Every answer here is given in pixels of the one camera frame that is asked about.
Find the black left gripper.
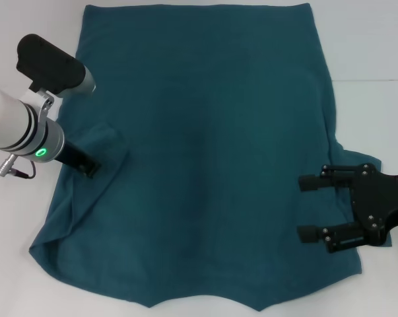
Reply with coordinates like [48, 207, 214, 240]
[55, 140, 102, 179]

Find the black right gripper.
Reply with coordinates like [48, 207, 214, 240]
[296, 163, 398, 254]

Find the teal blue t-shirt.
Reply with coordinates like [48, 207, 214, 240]
[28, 3, 393, 313]

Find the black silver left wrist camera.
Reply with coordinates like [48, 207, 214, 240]
[15, 34, 96, 98]

